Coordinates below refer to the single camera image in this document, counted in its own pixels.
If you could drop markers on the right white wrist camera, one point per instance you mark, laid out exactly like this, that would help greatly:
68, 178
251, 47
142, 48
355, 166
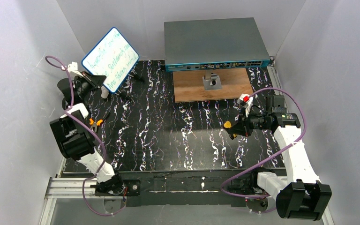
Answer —
245, 101

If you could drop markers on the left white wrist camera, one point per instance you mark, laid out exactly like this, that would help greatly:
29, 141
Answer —
72, 68

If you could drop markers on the grey metal bracket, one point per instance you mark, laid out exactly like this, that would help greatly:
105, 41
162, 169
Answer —
211, 81

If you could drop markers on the yellow bone-shaped eraser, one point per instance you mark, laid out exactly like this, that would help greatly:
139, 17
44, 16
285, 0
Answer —
227, 126

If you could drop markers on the white plastic pipe piece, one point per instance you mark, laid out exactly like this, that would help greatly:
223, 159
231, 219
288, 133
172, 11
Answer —
104, 92

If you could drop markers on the orange handled pliers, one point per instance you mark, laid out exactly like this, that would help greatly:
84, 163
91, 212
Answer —
95, 124

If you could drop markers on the grey network switch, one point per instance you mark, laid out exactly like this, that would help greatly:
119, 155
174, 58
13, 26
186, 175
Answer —
214, 44

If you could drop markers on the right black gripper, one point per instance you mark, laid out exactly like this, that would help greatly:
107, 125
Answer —
246, 124

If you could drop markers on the aluminium frame rail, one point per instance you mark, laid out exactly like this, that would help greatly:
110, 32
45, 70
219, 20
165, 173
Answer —
147, 189

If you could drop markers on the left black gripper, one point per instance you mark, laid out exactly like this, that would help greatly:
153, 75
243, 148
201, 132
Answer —
85, 82

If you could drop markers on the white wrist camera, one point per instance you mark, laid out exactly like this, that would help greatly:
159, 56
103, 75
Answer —
72, 68
245, 101

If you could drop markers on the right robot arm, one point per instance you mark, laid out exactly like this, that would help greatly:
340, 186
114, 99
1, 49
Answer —
297, 195

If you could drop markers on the blue framed whiteboard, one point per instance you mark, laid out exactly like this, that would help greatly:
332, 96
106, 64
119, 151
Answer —
114, 57

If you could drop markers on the wooden board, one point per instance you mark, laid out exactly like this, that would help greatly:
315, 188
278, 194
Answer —
190, 86

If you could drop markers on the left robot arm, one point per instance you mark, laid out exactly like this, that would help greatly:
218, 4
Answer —
77, 141

